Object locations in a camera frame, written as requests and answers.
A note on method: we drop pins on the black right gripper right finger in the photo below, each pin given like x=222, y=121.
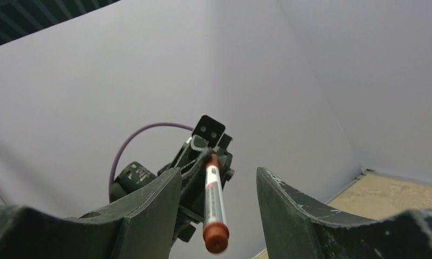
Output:
x=296, y=225

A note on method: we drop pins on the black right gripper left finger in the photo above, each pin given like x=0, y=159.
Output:
x=139, y=225

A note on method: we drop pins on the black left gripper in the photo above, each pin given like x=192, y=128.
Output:
x=191, y=161

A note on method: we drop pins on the red marker cap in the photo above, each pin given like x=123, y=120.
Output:
x=213, y=162

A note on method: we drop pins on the white marker pen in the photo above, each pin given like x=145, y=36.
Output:
x=215, y=231

